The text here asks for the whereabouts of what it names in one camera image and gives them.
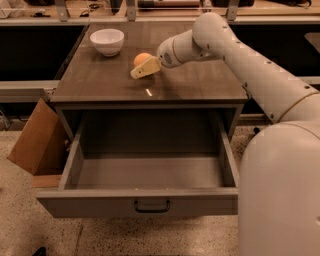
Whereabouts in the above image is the black drawer handle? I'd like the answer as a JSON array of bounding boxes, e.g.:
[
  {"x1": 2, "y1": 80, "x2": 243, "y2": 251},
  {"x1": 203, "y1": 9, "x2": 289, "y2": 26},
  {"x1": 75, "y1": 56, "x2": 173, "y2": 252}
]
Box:
[{"x1": 134, "y1": 200, "x2": 170, "y2": 214}]

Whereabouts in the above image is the grey metal rail frame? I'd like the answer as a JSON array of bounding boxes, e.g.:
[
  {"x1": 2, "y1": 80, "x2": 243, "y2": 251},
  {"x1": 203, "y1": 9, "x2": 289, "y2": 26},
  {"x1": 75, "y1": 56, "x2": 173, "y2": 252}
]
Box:
[{"x1": 0, "y1": 0, "x2": 320, "y2": 104}]

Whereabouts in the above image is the grey drawer cabinet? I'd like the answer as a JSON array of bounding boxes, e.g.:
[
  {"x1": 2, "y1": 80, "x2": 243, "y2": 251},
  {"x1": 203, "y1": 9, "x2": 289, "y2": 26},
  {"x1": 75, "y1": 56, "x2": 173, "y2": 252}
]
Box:
[{"x1": 51, "y1": 21, "x2": 248, "y2": 134}]

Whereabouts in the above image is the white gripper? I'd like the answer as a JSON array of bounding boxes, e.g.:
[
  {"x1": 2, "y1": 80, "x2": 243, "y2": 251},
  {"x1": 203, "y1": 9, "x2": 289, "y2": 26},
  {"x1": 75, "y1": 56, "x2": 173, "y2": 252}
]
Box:
[{"x1": 130, "y1": 37, "x2": 176, "y2": 79}]

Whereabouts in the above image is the open grey top drawer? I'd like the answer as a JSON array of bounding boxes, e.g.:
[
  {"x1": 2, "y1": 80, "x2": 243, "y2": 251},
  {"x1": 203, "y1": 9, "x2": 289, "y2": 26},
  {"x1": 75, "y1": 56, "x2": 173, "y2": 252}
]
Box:
[{"x1": 37, "y1": 109, "x2": 239, "y2": 218}]

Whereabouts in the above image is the brown cardboard box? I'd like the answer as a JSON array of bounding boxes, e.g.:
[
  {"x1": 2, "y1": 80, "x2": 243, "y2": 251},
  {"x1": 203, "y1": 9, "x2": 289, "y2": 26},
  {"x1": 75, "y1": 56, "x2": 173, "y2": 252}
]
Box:
[{"x1": 8, "y1": 99, "x2": 68, "y2": 176}]

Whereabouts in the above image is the orange fruit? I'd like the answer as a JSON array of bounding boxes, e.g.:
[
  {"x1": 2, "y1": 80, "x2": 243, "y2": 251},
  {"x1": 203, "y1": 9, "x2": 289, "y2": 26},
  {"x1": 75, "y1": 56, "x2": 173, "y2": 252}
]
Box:
[{"x1": 134, "y1": 53, "x2": 151, "y2": 66}]

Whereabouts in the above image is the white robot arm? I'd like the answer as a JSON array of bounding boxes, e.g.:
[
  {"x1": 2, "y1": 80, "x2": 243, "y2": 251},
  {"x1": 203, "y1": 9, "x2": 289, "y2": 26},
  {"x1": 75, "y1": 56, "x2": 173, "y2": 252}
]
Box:
[{"x1": 131, "y1": 13, "x2": 320, "y2": 256}]

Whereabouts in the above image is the white ceramic bowl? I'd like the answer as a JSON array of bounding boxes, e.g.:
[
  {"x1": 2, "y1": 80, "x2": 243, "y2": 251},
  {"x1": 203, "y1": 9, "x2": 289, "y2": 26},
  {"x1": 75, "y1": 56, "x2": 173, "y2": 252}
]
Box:
[{"x1": 90, "y1": 29, "x2": 124, "y2": 57}]

